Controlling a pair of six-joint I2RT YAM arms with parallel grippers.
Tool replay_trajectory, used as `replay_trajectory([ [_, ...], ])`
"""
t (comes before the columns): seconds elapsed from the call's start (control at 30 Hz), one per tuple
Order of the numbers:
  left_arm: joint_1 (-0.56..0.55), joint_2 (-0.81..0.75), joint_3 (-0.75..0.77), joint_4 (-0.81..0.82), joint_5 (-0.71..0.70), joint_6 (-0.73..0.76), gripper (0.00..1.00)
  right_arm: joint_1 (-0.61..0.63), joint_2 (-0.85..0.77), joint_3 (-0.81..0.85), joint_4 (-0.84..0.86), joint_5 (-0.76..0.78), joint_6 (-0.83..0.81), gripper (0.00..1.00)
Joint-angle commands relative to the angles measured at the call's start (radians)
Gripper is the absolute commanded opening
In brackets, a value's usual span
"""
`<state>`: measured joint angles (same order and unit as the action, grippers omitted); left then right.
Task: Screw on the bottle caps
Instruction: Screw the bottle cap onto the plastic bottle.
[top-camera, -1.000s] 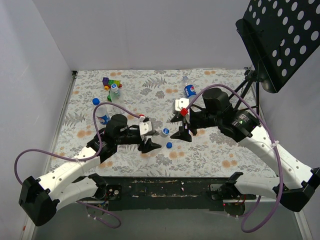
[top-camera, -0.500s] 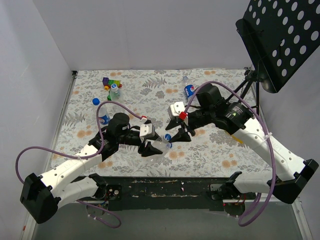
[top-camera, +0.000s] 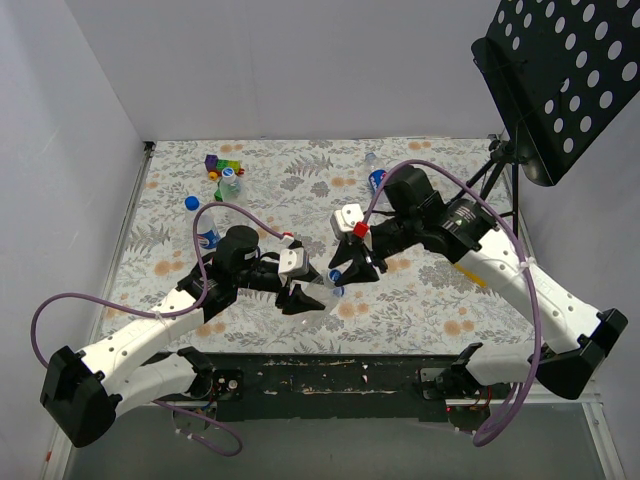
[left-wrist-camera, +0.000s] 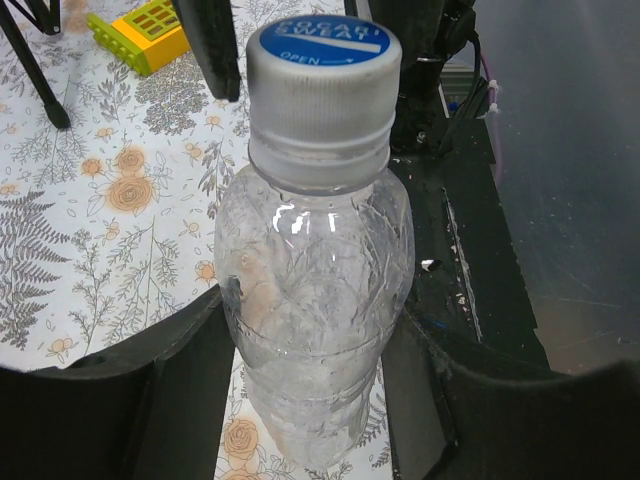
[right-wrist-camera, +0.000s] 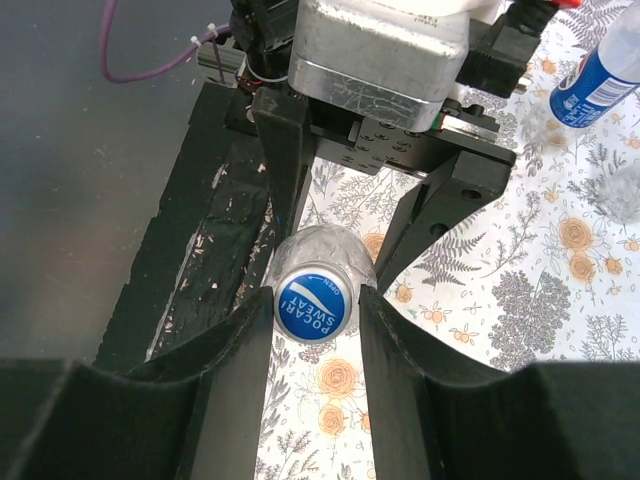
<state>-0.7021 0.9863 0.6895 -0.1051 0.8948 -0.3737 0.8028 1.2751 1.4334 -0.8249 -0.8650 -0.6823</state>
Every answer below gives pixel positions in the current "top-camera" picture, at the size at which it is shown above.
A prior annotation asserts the white bottle cap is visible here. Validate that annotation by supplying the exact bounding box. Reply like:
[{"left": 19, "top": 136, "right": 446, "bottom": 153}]
[{"left": 325, "top": 269, "right": 342, "bottom": 288}]

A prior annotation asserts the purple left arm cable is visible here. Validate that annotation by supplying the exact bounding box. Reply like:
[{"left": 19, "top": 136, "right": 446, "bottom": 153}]
[{"left": 30, "top": 202, "right": 295, "bottom": 457}]

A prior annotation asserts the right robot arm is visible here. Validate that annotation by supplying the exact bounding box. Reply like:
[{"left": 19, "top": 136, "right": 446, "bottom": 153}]
[{"left": 330, "top": 165, "right": 628, "bottom": 400}]

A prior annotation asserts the green blue toy figure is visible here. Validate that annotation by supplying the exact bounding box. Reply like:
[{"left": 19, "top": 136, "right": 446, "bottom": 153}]
[{"left": 214, "top": 182, "right": 224, "bottom": 202}]

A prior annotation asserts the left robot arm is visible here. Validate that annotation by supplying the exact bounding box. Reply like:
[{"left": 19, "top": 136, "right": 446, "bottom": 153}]
[{"left": 40, "top": 226, "right": 335, "bottom": 448}]

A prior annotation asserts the black music stand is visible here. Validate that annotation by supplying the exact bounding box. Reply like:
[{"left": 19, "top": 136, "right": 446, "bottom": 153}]
[{"left": 469, "top": 0, "right": 640, "bottom": 216}]

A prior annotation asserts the colourful toy block train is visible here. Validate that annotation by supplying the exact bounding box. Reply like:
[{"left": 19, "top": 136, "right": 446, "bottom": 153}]
[{"left": 204, "top": 154, "right": 245, "bottom": 180}]

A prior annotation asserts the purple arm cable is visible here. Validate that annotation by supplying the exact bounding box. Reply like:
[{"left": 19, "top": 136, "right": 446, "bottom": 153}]
[
  {"left": 362, "top": 159, "right": 544, "bottom": 446},
  {"left": 30, "top": 202, "right": 295, "bottom": 457}
]

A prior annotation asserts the yellow green toy block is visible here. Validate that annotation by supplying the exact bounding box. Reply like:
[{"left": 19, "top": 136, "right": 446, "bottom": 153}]
[{"left": 454, "top": 263, "right": 487, "bottom": 288}]

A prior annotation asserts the Pocari Sweat bottle cap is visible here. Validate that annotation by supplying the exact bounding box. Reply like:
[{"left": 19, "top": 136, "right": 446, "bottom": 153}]
[{"left": 222, "top": 167, "right": 236, "bottom": 179}]

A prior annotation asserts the clear unlabelled plastic bottle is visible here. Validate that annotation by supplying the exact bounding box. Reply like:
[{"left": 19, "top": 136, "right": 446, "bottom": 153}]
[{"left": 220, "top": 175, "right": 247, "bottom": 207}]

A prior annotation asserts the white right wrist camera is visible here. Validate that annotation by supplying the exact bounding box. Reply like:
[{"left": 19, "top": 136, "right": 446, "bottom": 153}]
[{"left": 330, "top": 203, "right": 371, "bottom": 242}]

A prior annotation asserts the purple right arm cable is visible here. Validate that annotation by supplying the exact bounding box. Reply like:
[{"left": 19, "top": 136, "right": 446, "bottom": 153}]
[{"left": 362, "top": 159, "right": 544, "bottom": 446}]

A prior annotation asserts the Pocari Sweat labelled bottle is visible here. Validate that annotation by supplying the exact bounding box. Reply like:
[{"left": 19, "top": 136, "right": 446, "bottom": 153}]
[{"left": 184, "top": 203, "right": 221, "bottom": 254}]

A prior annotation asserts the Pepsi bottle blue label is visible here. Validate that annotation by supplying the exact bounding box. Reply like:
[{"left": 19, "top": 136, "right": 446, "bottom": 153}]
[{"left": 364, "top": 152, "right": 387, "bottom": 194}]

